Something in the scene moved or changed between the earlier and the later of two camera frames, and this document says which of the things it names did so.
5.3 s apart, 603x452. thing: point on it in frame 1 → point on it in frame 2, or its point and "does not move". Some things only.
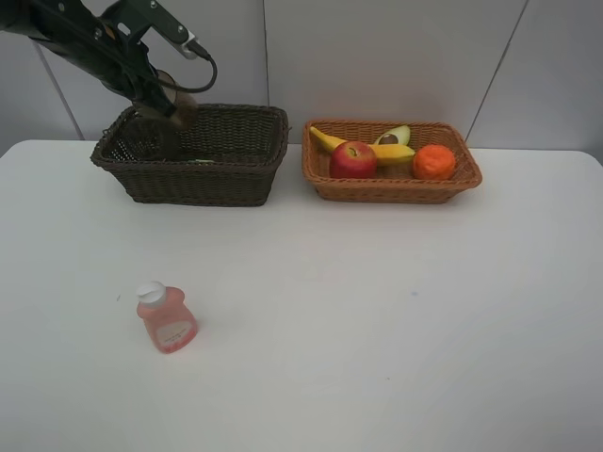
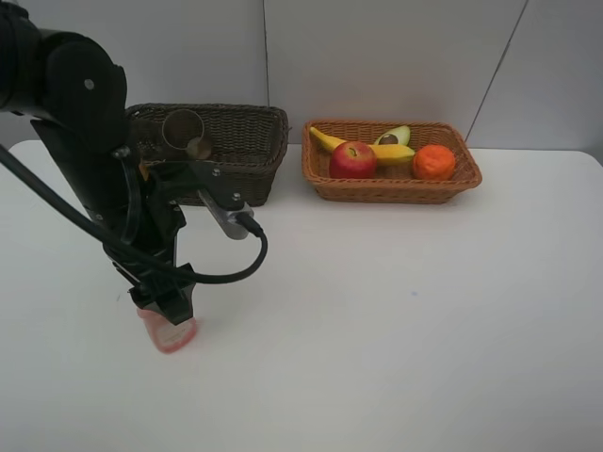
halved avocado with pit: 399,136 does not move
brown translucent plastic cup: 184,107 → 180,127
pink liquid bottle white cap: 171,323 does not move
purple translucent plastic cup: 154,138 does not move
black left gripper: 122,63 → 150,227
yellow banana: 385,153 does not move
